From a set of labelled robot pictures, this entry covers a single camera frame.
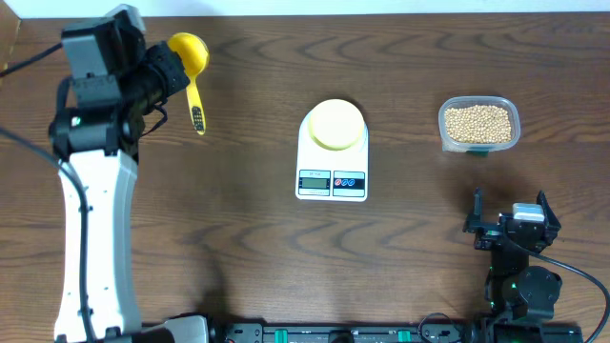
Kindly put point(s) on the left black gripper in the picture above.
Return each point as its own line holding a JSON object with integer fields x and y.
{"x": 170, "y": 61}

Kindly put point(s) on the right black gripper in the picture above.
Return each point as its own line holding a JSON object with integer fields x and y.
{"x": 489, "y": 232}

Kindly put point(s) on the yellow measuring scoop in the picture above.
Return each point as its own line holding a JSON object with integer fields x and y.
{"x": 195, "y": 57}

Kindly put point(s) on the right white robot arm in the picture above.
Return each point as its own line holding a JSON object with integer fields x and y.
{"x": 522, "y": 297}

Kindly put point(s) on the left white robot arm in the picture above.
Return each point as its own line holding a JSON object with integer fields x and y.
{"x": 116, "y": 80}

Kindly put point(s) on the yellow plastic bowl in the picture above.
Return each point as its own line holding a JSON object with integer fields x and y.
{"x": 335, "y": 124}

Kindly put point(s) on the white digital kitchen scale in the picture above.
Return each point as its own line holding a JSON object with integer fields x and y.
{"x": 326, "y": 175}

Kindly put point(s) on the clear container of soybeans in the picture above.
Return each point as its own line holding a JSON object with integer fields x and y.
{"x": 478, "y": 124}

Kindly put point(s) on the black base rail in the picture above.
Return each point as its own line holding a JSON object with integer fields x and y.
{"x": 434, "y": 332}

